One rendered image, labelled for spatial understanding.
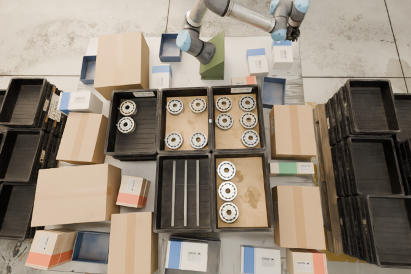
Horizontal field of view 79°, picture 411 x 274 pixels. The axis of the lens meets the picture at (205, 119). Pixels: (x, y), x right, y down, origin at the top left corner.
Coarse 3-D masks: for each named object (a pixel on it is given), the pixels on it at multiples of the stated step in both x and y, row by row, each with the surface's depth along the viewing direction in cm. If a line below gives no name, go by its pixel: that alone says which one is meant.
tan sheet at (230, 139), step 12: (216, 96) 158; (228, 96) 158; (240, 96) 157; (252, 96) 156; (216, 132) 150; (228, 132) 150; (240, 132) 149; (216, 144) 148; (228, 144) 147; (240, 144) 147
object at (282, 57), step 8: (288, 40) 173; (272, 48) 178; (280, 48) 171; (288, 48) 171; (272, 56) 177; (280, 56) 169; (288, 56) 169; (272, 64) 177; (280, 64) 170; (288, 64) 170
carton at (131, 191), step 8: (128, 176) 143; (128, 184) 141; (136, 184) 141; (144, 184) 145; (120, 192) 140; (128, 192) 140; (136, 192) 139; (120, 200) 138; (128, 200) 138; (136, 200) 138
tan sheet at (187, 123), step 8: (200, 96) 159; (184, 104) 158; (168, 112) 157; (184, 112) 156; (168, 120) 155; (176, 120) 154; (184, 120) 154; (192, 120) 154; (200, 120) 153; (168, 128) 153; (176, 128) 152; (184, 128) 152; (192, 128) 152; (200, 128) 152; (184, 136) 150; (184, 144) 149
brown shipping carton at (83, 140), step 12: (72, 120) 156; (84, 120) 155; (96, 120) 154; (72, 132) 153; (84, 132) 152; (96, 132) 152; (60, 144) 151; (72, 144) 150; (84, 144) 150; (96, 144) 150; (60, 156) 148; (72, 156) 148; (84, 156) 147; (96, 156) 151
